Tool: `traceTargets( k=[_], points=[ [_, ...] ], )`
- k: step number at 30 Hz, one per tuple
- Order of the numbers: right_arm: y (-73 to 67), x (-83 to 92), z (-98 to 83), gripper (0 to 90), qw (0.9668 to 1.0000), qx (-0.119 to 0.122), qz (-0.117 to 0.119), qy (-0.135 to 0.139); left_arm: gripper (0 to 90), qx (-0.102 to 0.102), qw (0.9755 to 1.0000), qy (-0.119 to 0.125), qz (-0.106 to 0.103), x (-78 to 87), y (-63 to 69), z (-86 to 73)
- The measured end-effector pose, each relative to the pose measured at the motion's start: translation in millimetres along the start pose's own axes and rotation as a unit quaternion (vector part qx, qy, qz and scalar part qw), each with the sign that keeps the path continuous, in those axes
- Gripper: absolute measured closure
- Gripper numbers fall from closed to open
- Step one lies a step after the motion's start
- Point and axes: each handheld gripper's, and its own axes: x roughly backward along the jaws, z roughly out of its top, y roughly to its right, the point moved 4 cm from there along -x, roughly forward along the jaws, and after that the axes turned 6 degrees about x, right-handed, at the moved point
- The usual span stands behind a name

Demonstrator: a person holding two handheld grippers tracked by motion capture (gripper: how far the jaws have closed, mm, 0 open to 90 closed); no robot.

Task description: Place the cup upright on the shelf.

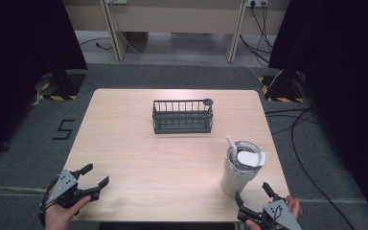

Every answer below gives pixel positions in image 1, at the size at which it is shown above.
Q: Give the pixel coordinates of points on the person's right hand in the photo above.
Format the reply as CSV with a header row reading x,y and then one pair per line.
x,y
294,206

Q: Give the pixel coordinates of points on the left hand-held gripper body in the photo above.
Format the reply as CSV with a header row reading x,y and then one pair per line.
x,y
63,187

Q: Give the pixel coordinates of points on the person's left hand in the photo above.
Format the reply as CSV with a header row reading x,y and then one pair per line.
x,y
61,214

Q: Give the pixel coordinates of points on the light wooden desk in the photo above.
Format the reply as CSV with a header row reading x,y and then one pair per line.
x,y
175,19

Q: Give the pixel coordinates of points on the white wall socket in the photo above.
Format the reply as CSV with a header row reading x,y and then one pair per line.
x,y
257,2

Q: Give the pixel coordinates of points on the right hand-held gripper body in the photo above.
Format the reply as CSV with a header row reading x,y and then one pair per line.
x,y
276,217

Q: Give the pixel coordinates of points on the dark curtain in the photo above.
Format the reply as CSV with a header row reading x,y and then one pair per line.
x,y
341,80
19,64

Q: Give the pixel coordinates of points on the white cup with straw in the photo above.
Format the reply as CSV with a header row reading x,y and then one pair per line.
x,y
240,169

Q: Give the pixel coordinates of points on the stand base with striped tape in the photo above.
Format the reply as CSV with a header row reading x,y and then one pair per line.
x,y
62,87
281,90

